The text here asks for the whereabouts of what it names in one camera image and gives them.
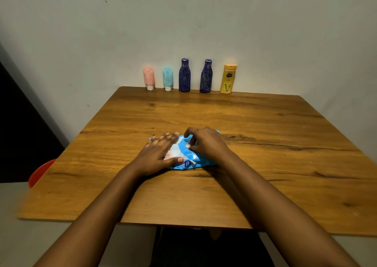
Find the person's right hand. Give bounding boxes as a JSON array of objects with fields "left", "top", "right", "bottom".
[{"left": 183, "top": 127, "right": 233, "bottom": 163}]

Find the red plastic chair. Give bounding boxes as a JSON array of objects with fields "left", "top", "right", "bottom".
[{"left": 28, "top": 159, "right": 57, "bottom": 188}]

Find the person's left forearm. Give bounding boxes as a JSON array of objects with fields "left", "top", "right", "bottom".
[{"left": 33, "top": 163, "right": 144, "bottom": 267}]

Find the teal squeeze tube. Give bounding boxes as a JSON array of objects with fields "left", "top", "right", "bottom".
[{"left": 162, "top": 67, "right": 174, "bottom": 92}]

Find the person's left hand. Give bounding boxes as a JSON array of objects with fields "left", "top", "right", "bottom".
[{"left": 132, "top": 132, "right": 184, "bottom": 177}]

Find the blue wet wipes pack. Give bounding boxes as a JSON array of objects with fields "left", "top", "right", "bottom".
[{"left": 149, "top": 130, "right": 221, "bottom": 171}]

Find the yellow lotion bottle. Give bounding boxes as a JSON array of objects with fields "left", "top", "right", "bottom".
[{"left": 220, "top": 64, "right": 238, "bottom": 95}]

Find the person's right forearm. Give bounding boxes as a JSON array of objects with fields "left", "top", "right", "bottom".
[{"left": 217, "top": 151, "right": 360, "bottom": 267}]

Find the wooden table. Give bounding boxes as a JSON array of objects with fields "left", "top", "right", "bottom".
[{"left": 17, "top": 86, "right": 377, "bottom": 237}]

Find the dark blue bottle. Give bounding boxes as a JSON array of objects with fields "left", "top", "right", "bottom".
[
  {"left": 200, "top": 59, "right": 213, "bottom": 94},
  {"left": 179, "top": 58, "right": 191, "bottom": 93}
]

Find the pink squeeze tube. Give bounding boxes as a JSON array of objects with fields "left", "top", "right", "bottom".
[{"left": 143, "top": 67, "right": 156, "bottom": 91}]

